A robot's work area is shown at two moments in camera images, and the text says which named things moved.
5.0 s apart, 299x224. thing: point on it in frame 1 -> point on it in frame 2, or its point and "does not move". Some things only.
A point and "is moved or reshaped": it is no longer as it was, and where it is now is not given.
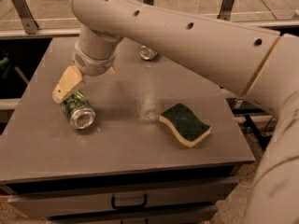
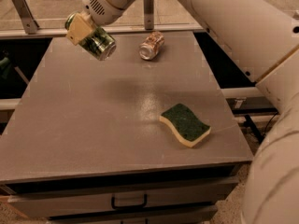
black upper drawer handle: (129, 207) does not move
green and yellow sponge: (186, 126) does not move
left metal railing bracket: (29, 24) does not move
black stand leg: (263, 139) does not move
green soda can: (78, 111) is moved or reshaped
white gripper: (93, 65) -> (104, 7)
